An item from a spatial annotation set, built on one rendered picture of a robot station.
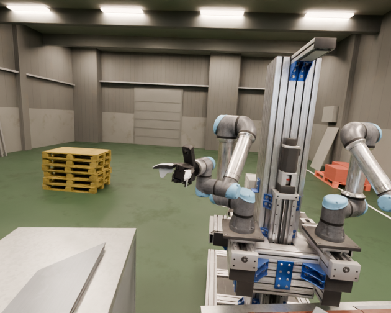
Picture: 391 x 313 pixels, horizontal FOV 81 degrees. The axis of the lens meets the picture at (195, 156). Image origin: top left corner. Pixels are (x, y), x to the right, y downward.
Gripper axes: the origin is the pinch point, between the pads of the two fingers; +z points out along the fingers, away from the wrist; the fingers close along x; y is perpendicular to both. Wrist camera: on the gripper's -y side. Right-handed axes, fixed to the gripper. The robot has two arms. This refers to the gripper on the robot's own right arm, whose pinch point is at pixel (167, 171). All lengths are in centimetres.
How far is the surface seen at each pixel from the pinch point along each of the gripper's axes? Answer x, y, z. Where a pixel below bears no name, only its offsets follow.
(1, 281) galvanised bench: 37, 46, 39
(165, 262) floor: 72, 157, -125
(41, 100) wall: 1011, 92, -458
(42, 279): 24, 42, 32
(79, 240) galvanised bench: 40, 47, 7
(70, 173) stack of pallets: 376, 161, -197
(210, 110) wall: 483, 16, -966
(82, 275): 14.7, 40.6, 22.4
